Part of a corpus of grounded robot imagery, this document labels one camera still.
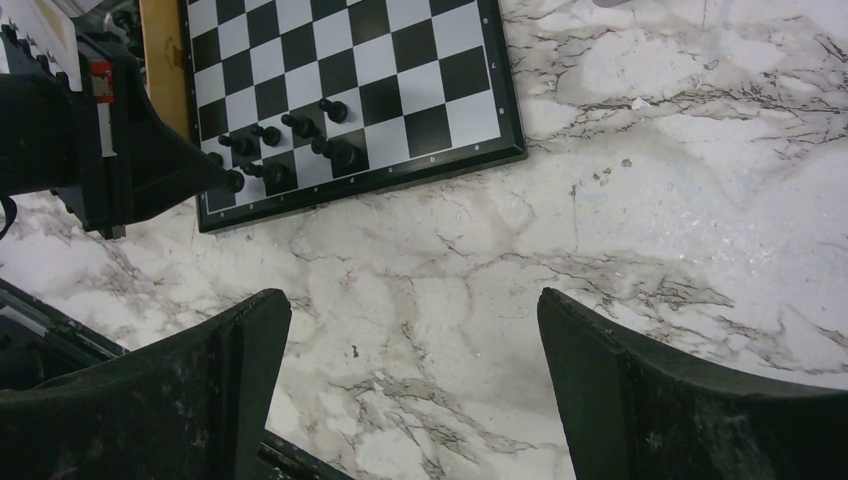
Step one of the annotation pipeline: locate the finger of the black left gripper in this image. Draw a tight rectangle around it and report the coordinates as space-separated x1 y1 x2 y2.
113 65 245 224

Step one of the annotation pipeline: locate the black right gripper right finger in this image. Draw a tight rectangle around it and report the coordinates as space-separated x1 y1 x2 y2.
537 288 847 479

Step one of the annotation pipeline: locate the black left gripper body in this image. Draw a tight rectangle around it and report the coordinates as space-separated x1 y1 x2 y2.
1 26 143 239

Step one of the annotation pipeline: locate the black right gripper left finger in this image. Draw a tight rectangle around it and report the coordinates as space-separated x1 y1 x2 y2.
0 288 293 480

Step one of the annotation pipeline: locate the black chess pawn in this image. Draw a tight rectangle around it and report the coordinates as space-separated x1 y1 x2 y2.
217 135 256 157
250 124 282 147
318 98 349 124
280 113 320 139

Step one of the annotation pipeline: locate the black chess piece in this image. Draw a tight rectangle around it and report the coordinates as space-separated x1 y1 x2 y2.
310 136 363 168

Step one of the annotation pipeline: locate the gold metal tin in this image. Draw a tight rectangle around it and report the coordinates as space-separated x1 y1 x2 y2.
139 0 190 139

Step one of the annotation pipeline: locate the black white chessboard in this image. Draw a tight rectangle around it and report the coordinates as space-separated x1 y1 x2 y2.
179 0 527 233

